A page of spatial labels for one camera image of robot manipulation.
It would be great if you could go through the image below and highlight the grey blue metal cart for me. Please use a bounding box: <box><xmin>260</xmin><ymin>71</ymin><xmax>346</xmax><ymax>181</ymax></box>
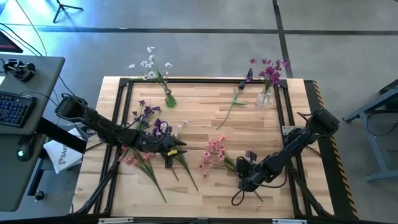
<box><xmin>341</xmin><ymin>79</ymin><xmax>398</xmax><ymax>184</ymax></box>

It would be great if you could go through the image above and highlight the magenta flower bunch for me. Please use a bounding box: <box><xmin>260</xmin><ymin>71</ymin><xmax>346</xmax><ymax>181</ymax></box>
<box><xmin>244</xmin><ymin>57</ymin><xmax>291</xmax><ymax>94</ymax></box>

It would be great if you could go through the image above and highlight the black keyboard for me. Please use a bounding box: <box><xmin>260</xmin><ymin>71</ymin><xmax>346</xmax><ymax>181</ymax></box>
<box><xmin>0</xmin><ymin>90</ymin><xmax>38</xmax><ymax>128</ymax></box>

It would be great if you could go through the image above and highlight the grey desk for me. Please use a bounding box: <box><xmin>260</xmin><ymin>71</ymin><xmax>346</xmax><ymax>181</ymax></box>
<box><xmin>0</xmin><ymin>53</ymin><xmax>66</xmax><ymax>212</ymax></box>

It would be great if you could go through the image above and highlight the black monitor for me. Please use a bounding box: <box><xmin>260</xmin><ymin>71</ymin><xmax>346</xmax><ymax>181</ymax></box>
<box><xmin>0</xmin><ymin>29</ymin><xmax>24</xmax><ymax>54</ymax></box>

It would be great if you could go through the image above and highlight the dark desk leg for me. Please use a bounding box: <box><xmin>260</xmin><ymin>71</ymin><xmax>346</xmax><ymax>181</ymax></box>
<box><xmin>27</xmin><ymin>157</ymin><xmax>45</xmax><ymax>197</ymax></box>

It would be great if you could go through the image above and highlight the green glass vase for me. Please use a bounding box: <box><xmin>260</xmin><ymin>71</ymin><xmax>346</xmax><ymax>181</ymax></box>
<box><xmin>164</xmin><ymin>88</ymin><xmax>178</xmax><ymax>109</ymax></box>

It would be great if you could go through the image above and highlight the white printed paper bag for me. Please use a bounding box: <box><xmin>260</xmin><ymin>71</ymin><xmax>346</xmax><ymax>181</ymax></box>
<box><xmin>43</xmin><ymin>127</ymin><xmax>90</xmax><ymax>174</ymax></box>

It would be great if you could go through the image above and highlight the black desk cable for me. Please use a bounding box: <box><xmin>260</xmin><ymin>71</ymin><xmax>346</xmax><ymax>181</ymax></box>
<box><xmin>21</xmin><ymin>74</ymin><xmax>98</xmax><ymax>125</ymax></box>

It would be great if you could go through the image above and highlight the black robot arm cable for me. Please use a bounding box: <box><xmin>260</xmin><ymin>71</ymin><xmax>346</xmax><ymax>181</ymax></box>
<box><xmin>231</xmin><ymin>174</ymin><xmax>289</xmax><ymax>207</ymax></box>

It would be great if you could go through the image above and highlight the black aluminium table frame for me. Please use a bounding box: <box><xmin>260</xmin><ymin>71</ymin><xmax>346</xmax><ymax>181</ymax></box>
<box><xmin>73</xmin><ymin>77</ymin><xmax>335</xmax><ymax>218</ymax></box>

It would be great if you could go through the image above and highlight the white flower bunch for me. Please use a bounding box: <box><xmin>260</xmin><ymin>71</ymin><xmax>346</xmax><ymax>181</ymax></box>
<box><xmin>161</xmin><ymin>119</ymin><xmax>200</xmax><ymax>192</ymax></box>
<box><xmin>127</xmin><ymin>45</ymin><xmax>174</xmax><ymax>94</ymax></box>

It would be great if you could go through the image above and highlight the yellow cable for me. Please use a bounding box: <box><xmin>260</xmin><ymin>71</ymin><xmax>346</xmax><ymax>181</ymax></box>
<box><xmin>15</xmin><ymin>0</ymin><xmax>48</xmax><ymax>57</ymax></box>

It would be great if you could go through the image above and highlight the black floor cable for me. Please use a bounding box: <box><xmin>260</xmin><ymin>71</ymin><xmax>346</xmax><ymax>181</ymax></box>
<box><xmin>0</xmin><ymin>22</ymin><xmax>44</xmax><ymax>57</ymax></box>

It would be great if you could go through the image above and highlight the pink flower bunch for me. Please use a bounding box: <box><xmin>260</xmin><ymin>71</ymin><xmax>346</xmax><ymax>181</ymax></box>
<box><xmin>118</xmin><ymin>144</ymin><xmax>168</xmax><ymax>203</ymax></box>
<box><xmin>198</xmin><ymin>134</ymin><xmax>264</xmax><ymax>203</ymax></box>

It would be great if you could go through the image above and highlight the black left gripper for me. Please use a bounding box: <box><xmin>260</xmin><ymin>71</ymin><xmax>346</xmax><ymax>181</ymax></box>
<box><xmin>138</xmin><ymin>132</ymin><xmax>188</xmax><ymax>169</ymax></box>

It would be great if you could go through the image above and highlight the white metal bracket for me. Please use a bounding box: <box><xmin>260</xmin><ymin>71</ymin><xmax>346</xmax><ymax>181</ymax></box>
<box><xmin>272</xmin><ymin>218</ymin><xmax>308</xmax><ymax>224</ymax></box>
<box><xmin>98</xmin><ymin>217</ymin><xmax>134</xmax><ymax>224</ymax></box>

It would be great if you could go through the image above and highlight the black desk clamp mount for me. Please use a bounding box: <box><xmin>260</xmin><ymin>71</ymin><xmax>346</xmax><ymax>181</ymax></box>
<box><xmin>3</xmin><ymin>58</ymin><xmax>37</xmax><ymax>83</ymax></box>

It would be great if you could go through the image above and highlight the black computer mouse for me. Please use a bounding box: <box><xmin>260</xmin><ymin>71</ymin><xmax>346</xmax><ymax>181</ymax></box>
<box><xmin>16</xmin><ymin>134</ymin><xmax>35</xmax><ymax>162</ymax></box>

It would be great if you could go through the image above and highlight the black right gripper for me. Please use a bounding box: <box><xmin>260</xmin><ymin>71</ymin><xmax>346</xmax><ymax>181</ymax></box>
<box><xmin>235</xmin><ymin>157</ymin><xmax>273</xmax><ymax>192</ymax></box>

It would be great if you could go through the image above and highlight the clear glass vase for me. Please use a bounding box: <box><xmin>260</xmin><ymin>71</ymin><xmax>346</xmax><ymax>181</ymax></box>
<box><xmin>256</xmin><ymin>88</ymin><xmax>272</xmax><ymax>108</ymax></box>

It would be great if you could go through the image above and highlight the black tripod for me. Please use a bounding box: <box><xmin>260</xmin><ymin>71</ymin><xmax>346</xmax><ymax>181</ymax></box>
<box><xmin>52</xmin><ymin>0</ymin><xmax>85</xmax><ymax>24</ymax></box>

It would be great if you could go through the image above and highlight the green leaf stem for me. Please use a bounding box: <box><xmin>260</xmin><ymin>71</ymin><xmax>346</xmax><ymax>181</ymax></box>
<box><xmin>216</xmin><ymin>88</ymin><xmax>248</xmax><ymax>131</ymax></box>

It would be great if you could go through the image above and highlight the dark purple flower bunch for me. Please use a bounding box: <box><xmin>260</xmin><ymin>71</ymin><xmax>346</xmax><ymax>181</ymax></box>
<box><xmin>146</xmin><ymin>118</ymin><xmax>180</xmax><ymax>182</ymax></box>
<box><xmin>131</xmin><ymin>99</ymin><xmax>163</xmax><ymax>133</ymax></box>

